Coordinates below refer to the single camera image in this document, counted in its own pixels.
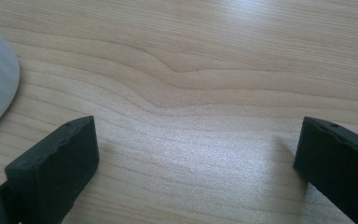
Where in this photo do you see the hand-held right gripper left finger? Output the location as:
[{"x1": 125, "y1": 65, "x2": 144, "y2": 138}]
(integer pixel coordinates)
[{"x1": 4, "y1": 115, "x2": 101, "y2": 224}]

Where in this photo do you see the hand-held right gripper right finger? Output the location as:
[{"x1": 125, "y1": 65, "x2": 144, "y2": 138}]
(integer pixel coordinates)
[{"x1": 293, "y1": 116, "x2": 358, "y2": 224}]

